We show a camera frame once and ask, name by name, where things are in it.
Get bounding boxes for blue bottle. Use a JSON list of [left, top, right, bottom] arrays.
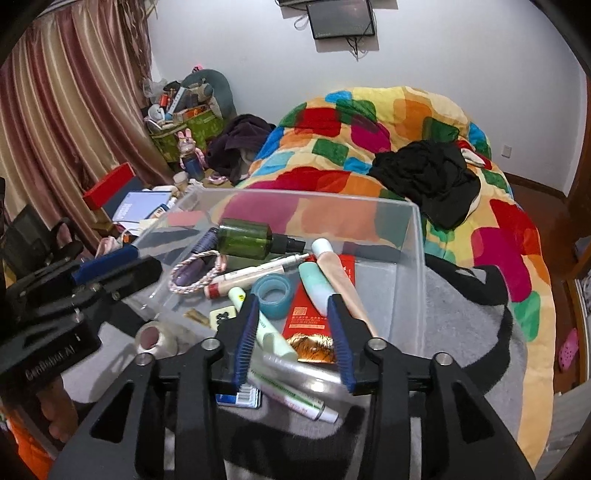
[[182, 154, 206, 182]]

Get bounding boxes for pink rabbit toy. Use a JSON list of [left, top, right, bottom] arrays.
[[177, 129, 201, 158]]

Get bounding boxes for black clothes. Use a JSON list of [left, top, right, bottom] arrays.
[[368, 140, 482, 230]]

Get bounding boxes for red tea packet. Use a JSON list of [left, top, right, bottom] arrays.
[[283, 253, 358, 365]]

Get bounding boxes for blue booklet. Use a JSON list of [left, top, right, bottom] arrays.
[[111, 191, 174, 232]]

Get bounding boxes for mint green tube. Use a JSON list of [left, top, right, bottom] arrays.
[[298, 261, 335, 319]]

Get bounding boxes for dark purple clothes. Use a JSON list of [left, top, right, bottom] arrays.
[[204, 114, 278, 185]]

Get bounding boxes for green spray bottle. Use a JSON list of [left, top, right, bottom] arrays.
[[217, 219, 308, 257]]

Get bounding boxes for small black monitor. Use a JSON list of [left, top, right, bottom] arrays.
[[305, 0, 376, 41]]

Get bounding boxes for black monitor cable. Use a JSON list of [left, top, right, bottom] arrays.
[[346, 21, 376, 61]]

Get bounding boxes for green storage box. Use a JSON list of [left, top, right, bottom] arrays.
[[148, 108, 227, 162]]

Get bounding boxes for purple bottle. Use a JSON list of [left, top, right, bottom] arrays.
[[173, 227, 220, 289]]

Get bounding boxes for white toothpaste tube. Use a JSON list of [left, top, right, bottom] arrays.
[[216, 351, 365, 424]]

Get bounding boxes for orange cloth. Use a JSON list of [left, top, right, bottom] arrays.
[[7, 415, 54, 480]]

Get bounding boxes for colourful patchwork quilt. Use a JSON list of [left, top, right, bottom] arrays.
[[247, 85, 557, 467]]

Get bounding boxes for wooden shelf unit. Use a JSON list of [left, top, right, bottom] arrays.
[[566, 240, 591, 398]]

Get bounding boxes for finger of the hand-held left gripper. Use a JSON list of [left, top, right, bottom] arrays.
[[9, 246, 139, 305], [28, 257, 163, 324]]

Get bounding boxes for white pen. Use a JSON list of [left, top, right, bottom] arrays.
[[204, 253, 311, 298]]

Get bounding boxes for grey black blanket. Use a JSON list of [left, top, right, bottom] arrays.
[[60, 258, 529, 480]]

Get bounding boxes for person's left hand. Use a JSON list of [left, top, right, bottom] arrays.
[[44, 374, 84, 441]]

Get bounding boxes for blue tape roll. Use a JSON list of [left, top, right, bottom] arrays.
[[250, 273, 296, 320]]

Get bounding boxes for peach tube with white cap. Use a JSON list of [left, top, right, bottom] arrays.
[[311, 237, 380, 340]]

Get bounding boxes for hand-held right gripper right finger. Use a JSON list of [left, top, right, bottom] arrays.
[[327, 293, 536, 480]]

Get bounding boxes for clear tape roll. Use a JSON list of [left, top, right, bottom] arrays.
[[135, 320, 199, 358]]

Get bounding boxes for striped pink beige curtain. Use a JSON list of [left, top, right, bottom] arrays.
[[0, 0, 176, 264]]

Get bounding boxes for grey neck pillow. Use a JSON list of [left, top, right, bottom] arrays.
[[182, 69, 237, 121]]

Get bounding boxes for pink white braided cord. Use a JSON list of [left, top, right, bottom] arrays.
[[170, 250, 227, 296]]

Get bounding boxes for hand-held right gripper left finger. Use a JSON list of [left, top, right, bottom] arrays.
[[48, 292, 260, 480]]

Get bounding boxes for pink clog shoe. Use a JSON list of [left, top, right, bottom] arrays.
[[558, 328, 580, 372]]

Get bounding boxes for white green tube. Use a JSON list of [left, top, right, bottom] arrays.
[[228, 286, 300, 361]]

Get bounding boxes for red box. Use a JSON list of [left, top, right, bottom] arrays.
[[83, 162, 137, 210]]

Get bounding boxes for black chair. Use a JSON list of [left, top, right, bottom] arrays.
[[0, 205, 86, 282]]

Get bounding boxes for clear plastic box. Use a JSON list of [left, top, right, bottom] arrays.
[[121, 187, 428, 370]]

